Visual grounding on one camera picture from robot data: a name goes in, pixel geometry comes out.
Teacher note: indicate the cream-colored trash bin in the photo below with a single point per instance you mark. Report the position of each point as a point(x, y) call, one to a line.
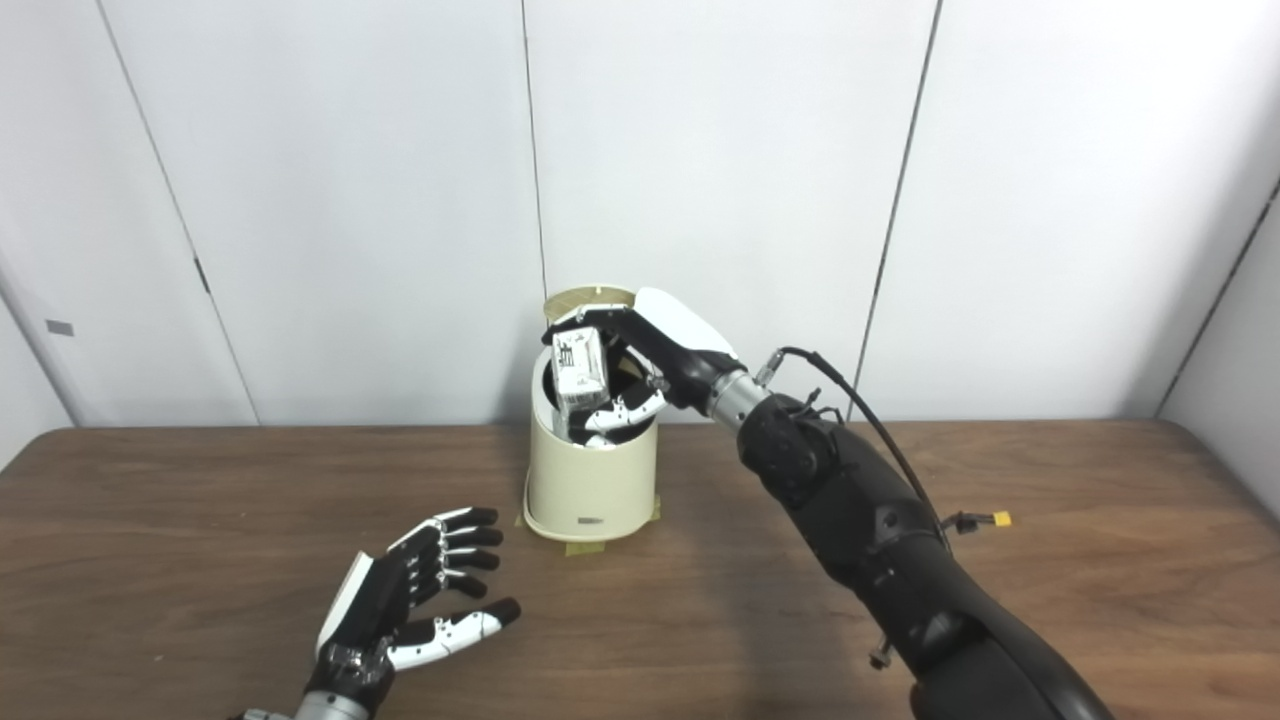
point(590, 485)

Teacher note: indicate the black panel hinge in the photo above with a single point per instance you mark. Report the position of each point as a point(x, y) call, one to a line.
point(202, 275)

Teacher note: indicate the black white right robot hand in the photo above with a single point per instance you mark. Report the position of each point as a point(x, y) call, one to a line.
point(680, 345)

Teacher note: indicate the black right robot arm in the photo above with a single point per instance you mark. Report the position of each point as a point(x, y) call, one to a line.
point(880, 540)

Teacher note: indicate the grey wall label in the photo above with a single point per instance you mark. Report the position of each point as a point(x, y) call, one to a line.
point(59, 328)

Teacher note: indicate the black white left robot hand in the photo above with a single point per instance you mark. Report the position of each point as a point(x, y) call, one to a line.
point(375, 600)

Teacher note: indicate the white green milk carton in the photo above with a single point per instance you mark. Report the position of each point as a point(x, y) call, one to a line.
point(580, 370)

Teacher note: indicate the round cream bin lid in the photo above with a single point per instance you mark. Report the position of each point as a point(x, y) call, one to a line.
point(580, 299)

